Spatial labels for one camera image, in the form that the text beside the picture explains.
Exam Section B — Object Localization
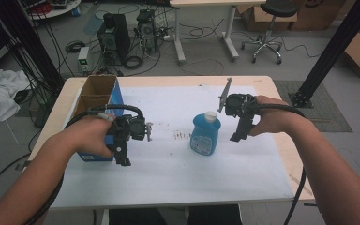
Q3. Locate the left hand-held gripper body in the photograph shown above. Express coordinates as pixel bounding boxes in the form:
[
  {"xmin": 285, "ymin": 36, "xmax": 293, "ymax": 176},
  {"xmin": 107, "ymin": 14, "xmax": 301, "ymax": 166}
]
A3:
[{"xmin": 105, "ymin": 113, "xmax": 148, "ymax": 167}]

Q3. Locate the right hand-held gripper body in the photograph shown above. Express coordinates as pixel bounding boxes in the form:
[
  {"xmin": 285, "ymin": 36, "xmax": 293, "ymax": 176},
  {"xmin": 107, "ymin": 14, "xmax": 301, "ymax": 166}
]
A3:
[{"xmin": 224, "ymin": 92, "xmax": 259, "ymax": 143}]

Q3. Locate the blue bottle with white cap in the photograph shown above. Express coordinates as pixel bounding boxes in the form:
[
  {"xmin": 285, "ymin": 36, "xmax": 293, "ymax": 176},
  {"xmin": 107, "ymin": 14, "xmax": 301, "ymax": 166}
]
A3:
[{"xmin": 189, "ymin": 110, "xmax": 222, "ymax": 157}]

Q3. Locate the blue cardboard box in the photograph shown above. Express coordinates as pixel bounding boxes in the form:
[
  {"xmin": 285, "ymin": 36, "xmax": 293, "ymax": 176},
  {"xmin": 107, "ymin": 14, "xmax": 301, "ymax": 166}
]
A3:
[{"xmin": 71, "ymin": 74, "xmax": 126, "ymax": 163}]

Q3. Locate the person's right hand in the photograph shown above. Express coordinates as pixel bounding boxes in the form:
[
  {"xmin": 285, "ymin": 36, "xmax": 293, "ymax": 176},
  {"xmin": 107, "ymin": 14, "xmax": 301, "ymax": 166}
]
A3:
[{"xmin": 248, "ymin": 95, "xmax": 298, "ymax": 138}]

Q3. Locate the person's left hand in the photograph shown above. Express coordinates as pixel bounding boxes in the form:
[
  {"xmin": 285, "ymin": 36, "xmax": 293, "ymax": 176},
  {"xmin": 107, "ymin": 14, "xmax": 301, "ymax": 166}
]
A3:
[{"xmin": 70, "ymin": 113, "xmax": 117, "ymax": 159}]

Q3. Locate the white power supply unit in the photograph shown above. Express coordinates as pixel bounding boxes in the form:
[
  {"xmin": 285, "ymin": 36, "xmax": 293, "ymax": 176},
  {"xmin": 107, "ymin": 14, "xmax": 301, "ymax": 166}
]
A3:
[{"xmin": 77, "ymin": 46, "xmax": 91, "ymax": 75}]

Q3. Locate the person's left leg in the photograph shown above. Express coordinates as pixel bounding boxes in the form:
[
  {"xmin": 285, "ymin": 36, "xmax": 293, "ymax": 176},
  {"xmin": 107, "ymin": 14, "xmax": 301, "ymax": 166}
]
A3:
[{"xmin": 108, "ymin": 207, "xmax": 167, "ymax": 225}]

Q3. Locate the person's leg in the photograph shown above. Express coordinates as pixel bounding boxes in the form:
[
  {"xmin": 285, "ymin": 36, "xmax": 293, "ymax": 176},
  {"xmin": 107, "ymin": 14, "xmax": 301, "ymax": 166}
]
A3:
[
  {"xmin": 108, "ymin": 207, "xmax": 167, "ymax": 225},
  {"xmin": 187, "ymin": 203, "xmax": 244, "ymax": 225}
]

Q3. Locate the dark floor mat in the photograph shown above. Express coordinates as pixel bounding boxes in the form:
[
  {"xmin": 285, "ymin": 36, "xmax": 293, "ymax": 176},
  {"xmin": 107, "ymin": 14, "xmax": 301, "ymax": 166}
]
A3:
[{"xmin": 273, "ymin": 80, "xmax": 353, "ymax": 133}]

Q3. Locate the black computer tower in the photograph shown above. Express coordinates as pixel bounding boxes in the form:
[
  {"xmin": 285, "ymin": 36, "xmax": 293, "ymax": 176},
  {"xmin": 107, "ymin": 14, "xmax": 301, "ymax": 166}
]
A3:
[{"xmin": 96, "ymin": 12, "xmax": 132, "ymax": 67}]

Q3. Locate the white desk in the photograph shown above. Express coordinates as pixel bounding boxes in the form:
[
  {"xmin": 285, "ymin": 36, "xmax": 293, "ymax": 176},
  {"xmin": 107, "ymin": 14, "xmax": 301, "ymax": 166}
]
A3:
[{"xmin": 169, "ymin": 0, "xmax": 267, "ymax": 66}]

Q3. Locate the grey computer tower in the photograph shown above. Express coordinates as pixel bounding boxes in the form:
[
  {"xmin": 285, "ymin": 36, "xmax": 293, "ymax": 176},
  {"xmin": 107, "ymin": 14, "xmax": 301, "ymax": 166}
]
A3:
[{"xmin": 136, "ymin": 8, "xmax": 159, "ymax": 54}]

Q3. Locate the person's right leg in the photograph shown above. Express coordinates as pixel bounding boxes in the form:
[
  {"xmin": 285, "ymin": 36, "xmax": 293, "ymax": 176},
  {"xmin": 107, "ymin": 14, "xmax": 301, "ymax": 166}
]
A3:
[{"xmin": 187, "ymin": 203, "xmax": 244, "ymax": 225}]

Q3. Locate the black swivel stool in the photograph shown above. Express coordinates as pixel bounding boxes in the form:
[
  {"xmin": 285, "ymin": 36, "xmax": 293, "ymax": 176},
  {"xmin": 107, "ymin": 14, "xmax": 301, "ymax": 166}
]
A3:
[{"xmin": 240, "ymin": 0, "xmax": 300, "ymax": 66}]

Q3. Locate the large brown cardboard box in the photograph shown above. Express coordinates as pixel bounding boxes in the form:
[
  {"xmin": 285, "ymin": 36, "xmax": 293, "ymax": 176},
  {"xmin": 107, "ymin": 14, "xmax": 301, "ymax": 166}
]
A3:
[{"xmin": 288, "ymin": 0, "xmax": 348, "ymax": 32}]

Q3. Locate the white cloth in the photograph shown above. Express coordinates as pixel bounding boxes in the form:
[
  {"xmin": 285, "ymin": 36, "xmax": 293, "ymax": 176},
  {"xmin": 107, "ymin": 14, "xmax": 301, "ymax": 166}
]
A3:
[{"xmin": 0, "ymin": 67, "xmax": 31, "ymax": 126}]

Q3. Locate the round white table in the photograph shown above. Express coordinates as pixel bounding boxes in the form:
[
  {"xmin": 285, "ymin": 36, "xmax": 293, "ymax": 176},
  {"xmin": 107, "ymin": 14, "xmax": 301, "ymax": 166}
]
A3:
[{"xmin": 18, "ymin": 0, "xmax": 83, "ymax": 21}]

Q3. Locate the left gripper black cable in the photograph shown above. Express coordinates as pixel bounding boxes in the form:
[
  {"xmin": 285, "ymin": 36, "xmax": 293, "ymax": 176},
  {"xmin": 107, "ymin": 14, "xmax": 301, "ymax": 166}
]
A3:
[{"xmin": 22, "ymin": 103, "xmax": 146, "ymax": 225}]

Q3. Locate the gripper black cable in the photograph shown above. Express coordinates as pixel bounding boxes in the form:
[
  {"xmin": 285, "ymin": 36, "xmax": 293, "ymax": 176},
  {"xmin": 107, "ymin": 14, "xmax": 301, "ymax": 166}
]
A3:
[
  {"xmin": 247, "ymin": 100, "xmax": 308, "ymax": 225},
  {"xmin": 22, "ymin": 103, "xmax": 146, "ymax": 225}
]

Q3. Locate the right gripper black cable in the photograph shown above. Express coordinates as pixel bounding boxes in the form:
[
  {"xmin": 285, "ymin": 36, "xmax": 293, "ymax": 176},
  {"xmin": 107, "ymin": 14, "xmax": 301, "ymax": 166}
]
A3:
[{"xmin": 247, "ymin": 100, "xmax": 308, "ymax": 225}]

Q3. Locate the coiled black cable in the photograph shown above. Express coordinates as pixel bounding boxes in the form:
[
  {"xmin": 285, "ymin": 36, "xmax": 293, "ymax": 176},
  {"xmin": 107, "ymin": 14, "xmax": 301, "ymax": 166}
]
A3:
[
  {"xmin": 65, "ymin": 39, "xmax": 87, "ymax": 53},
  {"xmin": 123, "ymin": 54, "xmax": 145, "ymax": 70}
]

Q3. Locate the black metal post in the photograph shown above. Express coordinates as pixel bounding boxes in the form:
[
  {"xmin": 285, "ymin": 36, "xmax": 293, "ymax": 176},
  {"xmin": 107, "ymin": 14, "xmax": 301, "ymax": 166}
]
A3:
[
  {"xmin": 288, "ymin": 0, "xmax": 360, "ymax": 109},
  {"xmin": 0, "ymin": 0, "xmax": 67, "ymax": 95}
]

